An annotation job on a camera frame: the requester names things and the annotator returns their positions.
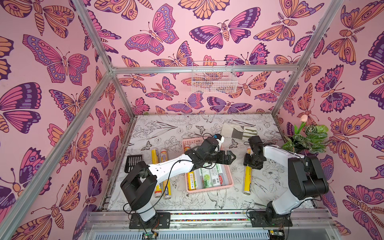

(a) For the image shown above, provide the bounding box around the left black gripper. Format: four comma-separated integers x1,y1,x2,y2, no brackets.
202,151,236,166

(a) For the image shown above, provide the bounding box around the yellow wrap box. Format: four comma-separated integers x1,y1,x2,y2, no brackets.
243,148,252,196

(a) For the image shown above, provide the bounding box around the white green wrap roll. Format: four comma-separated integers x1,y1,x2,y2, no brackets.
210,165,221,187

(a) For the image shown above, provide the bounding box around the clear green wrap roll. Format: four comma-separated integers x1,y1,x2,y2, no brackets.
194,169,204,190

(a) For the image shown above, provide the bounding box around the pink plastic basket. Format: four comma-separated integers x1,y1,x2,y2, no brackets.
181,136,235,193

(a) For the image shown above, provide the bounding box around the clear silver wrap roll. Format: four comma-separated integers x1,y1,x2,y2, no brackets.
216,164,229,186

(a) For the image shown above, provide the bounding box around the yellow red wrap roll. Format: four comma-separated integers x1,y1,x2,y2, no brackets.
151,148,163,199
183,145,197,191

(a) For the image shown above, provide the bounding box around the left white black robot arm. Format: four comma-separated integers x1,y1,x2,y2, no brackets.
120,134,236,223

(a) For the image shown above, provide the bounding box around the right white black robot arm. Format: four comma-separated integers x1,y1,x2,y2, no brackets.
245,136,329,219

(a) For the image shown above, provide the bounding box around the folded beige striped cloth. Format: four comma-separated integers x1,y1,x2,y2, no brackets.
221,123,258,141

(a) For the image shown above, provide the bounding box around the potted green plant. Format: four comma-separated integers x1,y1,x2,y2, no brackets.
282,115,329,155

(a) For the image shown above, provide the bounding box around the black slotted scoop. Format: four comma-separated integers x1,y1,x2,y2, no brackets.
124,155,143,174

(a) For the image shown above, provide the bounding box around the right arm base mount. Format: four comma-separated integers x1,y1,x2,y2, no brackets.
247,211,293,228

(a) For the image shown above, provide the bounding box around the white wire wall basket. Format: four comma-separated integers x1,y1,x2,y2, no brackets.
191,61,238,95

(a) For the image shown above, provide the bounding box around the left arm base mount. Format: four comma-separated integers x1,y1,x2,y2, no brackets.
129,212,171,230

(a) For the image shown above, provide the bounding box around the aluminium front rail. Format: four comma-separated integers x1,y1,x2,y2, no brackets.
80,209,342,240

